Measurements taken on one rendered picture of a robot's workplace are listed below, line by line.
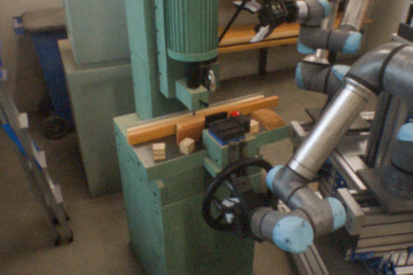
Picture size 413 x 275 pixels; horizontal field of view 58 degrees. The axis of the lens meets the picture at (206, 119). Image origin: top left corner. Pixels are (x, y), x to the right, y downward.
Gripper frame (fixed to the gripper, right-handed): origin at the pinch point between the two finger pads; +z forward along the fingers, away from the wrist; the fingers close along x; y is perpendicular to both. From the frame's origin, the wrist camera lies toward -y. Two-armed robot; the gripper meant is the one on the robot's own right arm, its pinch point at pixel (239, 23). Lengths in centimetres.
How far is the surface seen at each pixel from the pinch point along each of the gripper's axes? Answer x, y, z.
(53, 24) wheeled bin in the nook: -106, -149, 39
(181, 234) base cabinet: 57, -51, 27
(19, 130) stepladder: -12, -87, 74
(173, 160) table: 33, -26, 29
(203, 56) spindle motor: 5.7, -7.5, 13.3
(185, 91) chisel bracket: 10.2, -24.3, 16.2
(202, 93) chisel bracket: 13.3, -21.3, 11.6
